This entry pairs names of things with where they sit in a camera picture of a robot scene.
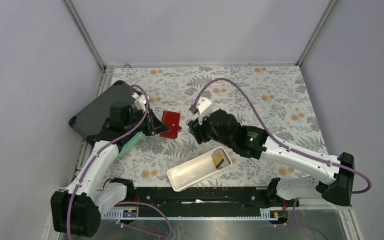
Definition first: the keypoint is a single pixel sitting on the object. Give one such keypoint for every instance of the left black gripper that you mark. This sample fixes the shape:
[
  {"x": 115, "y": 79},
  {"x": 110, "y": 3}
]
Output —
[{"x": 154, "y": 125}]

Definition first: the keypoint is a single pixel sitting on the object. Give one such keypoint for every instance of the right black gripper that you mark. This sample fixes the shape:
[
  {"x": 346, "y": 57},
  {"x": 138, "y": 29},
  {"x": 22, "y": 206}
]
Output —
[{"x": 197, "y": 130}]

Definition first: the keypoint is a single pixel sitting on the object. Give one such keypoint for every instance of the red card holder wallet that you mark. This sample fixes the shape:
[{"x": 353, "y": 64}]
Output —
[{"x": 172, "y": 120}]

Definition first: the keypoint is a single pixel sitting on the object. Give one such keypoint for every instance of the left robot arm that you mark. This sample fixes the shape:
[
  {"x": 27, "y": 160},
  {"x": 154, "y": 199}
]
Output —
[{"x": 78, "y": 209}]

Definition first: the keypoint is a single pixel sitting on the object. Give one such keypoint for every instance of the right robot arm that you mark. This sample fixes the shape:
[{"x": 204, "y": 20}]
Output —
[{"x": 330, "y": 177}]

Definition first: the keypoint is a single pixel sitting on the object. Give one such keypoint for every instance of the gold credit card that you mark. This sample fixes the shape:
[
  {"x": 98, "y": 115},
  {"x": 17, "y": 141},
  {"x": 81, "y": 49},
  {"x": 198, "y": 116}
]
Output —
[{"x": 220, "y": 161}]

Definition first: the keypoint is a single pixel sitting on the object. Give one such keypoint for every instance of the mint green tube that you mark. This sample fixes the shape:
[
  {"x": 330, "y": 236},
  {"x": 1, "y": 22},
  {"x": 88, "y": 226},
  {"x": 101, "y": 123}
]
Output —
[{"x": 129, "y": 145}]

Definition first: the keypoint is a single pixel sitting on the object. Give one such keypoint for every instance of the white plastic tray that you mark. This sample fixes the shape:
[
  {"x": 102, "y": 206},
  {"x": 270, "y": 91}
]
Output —
[{"x": 193, "y": 171}]

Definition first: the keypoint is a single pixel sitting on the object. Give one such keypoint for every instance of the black hard case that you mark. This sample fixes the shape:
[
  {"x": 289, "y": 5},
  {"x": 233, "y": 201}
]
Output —
[{"x": 89, "y": 121}]

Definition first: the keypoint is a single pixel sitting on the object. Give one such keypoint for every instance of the floral table mat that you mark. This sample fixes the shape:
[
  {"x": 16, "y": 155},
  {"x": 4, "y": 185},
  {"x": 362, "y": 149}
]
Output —
[{"x": 275, "y": 96}]

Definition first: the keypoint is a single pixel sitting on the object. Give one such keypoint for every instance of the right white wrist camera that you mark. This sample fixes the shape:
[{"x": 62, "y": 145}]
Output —
[{"x": 203, "y": 107}]

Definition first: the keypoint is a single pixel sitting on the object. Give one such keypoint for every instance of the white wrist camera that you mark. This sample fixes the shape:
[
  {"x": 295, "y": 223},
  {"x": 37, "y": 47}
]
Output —
[
  {"x": 203, "y": 107},
  {"x": 139, "y": 101}
]

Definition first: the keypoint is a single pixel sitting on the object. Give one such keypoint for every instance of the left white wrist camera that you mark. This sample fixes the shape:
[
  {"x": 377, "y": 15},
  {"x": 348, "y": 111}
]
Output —
[{"x": 139, "y": 101}]

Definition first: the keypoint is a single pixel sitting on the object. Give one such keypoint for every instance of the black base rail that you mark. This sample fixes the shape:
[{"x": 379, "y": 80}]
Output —
[{"x": 206, "y": 203}]

